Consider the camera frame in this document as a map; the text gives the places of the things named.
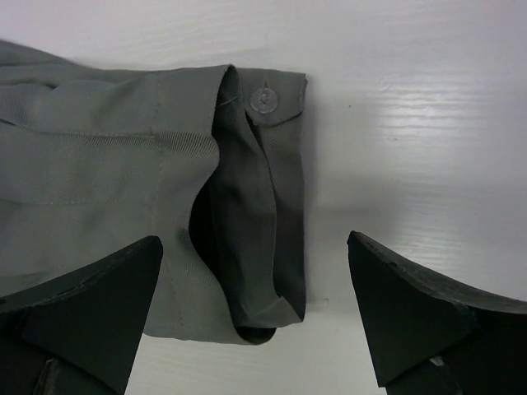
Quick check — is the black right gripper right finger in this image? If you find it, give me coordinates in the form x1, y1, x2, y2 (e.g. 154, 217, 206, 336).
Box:
347, 231, 526, 395

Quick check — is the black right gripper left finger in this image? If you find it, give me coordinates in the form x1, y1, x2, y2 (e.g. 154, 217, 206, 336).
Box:
1, 236, 163, 394

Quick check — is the grey pleated skirt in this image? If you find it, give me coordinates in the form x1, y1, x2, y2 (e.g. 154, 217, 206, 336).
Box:
1, 42, 307, 344

